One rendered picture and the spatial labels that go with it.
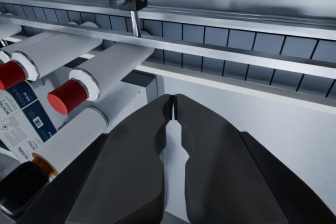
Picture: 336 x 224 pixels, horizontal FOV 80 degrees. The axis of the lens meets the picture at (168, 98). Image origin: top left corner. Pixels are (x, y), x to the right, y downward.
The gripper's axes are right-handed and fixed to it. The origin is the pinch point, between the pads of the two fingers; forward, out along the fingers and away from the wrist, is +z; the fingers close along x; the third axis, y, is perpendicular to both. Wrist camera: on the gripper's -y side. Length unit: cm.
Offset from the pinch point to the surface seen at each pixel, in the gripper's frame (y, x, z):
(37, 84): 22, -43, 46
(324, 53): 3.0, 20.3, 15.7
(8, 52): 3.5, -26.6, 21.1
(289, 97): 8.9, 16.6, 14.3
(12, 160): 142, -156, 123
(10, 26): 3, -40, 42
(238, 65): 6.5, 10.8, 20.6
